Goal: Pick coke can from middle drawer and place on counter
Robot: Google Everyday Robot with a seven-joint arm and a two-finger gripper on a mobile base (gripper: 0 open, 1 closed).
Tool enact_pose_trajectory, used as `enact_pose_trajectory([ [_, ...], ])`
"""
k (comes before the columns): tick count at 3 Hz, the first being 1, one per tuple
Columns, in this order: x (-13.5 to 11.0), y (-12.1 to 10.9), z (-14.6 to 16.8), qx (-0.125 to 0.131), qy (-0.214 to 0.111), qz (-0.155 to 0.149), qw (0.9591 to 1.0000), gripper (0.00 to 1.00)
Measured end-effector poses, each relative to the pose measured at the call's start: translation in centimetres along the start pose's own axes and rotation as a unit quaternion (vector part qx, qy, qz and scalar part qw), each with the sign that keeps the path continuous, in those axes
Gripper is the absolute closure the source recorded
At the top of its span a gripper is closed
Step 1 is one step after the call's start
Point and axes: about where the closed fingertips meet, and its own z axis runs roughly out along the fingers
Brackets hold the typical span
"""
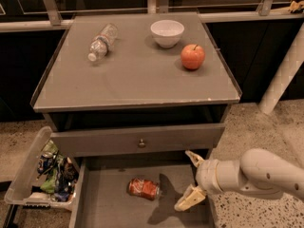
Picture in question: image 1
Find clear plastic storage bin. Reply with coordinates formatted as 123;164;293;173
4;126;76;211

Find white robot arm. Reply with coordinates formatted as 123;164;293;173
174;148;304;211

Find white bowl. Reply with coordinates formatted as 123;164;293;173
150;20;184;48

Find grey open middle drawer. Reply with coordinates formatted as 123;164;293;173
69;151;215;228

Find red apple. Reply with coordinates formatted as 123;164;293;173
180;44;205;70

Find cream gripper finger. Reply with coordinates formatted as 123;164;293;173
174;184;207;211
185;150;204;167

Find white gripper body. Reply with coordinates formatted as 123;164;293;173
196;160;219;195

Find grey drawer cabinet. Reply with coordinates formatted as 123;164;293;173
30;11;243;228

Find clear plastic water bottle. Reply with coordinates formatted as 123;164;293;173
87;23;118;62

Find metal railing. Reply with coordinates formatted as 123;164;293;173
0;0;303;32

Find grey top drawer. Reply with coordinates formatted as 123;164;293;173
51;123;225;157

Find red coke can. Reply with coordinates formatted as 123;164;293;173
127;178;160;200

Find snack packets in bin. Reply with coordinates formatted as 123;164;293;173
37;140;79;202

